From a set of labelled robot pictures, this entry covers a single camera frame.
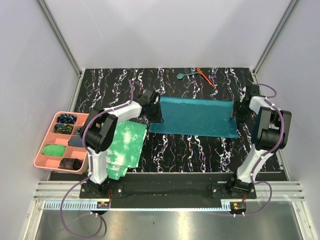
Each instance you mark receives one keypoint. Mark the green rolled cloth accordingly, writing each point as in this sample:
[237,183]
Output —
[54,150]

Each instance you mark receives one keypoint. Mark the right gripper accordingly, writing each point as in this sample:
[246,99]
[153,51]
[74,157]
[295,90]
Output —
[241,118]

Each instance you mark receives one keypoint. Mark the teal satin napkin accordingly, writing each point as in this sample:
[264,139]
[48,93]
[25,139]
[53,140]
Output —
[196,117]

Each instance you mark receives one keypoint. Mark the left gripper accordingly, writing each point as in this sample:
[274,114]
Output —
[158,117]

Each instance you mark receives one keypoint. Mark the orange plastic fork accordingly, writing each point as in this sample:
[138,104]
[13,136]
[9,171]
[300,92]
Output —
[200,72]

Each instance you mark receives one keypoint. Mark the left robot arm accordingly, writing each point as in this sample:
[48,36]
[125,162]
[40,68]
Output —
[98,131]

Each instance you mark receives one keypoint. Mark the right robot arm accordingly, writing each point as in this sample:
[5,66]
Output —
[270,132]

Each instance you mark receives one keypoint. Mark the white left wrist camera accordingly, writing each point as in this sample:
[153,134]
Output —
[156,99]

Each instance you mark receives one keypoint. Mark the teal plastic spoon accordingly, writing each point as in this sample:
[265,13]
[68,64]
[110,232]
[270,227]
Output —
[180,76]

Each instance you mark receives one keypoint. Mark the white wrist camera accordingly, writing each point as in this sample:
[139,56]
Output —
[242,93]
[156,99]

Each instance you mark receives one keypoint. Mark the pink compartment tray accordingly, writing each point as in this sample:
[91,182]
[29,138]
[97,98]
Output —
[51,163]

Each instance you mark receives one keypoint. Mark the green tie-dye cloth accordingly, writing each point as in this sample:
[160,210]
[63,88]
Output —
[125,151]

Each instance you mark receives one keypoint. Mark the aluminium front rail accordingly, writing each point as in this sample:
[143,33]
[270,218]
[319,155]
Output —
[54,195]

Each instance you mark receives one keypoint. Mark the blue patterned rolled cloth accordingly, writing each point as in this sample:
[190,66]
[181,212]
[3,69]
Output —
[66,118]

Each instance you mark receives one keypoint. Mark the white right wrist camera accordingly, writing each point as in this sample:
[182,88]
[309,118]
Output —
[242,93]

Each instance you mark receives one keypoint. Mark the brown patterned rolled cloth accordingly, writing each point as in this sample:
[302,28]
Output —
[73,164]

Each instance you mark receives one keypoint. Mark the right aluminium frame post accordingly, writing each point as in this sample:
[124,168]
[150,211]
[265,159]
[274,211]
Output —
[276,34]

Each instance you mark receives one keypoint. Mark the left aluminium frame post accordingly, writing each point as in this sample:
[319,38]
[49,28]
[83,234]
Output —
[44,8]

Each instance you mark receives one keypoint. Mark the dark blue rolled cloth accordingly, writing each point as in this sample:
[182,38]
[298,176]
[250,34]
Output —
[75,141]

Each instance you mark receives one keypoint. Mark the aluminium frame post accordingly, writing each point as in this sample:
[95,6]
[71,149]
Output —
[276,34]
[44,8]

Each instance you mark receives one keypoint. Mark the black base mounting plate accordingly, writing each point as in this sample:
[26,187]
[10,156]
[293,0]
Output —
[204,184]

